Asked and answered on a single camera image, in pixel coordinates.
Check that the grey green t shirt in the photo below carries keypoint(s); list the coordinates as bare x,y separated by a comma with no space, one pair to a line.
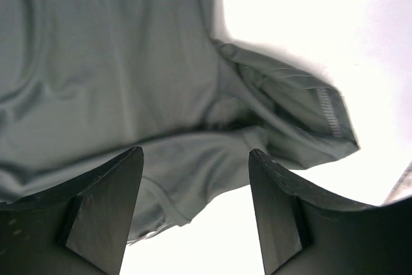
84,80

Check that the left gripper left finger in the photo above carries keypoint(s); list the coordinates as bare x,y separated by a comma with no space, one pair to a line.
78,227

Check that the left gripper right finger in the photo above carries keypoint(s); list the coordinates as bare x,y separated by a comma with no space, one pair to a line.
305,229

